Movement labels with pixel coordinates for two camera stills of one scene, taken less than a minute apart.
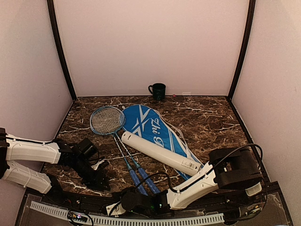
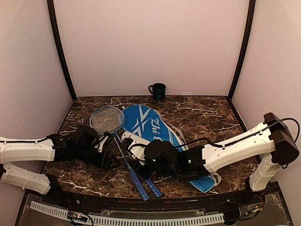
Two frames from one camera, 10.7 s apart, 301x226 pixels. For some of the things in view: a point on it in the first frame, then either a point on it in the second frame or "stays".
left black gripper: [96, 181] -> [108, 161]
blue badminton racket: [108, 120] stays
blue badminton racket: [109, 120] stays
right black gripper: [133, 191] -> [144, 174]
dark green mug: [158, 91] stays
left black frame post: [51, 5] stays
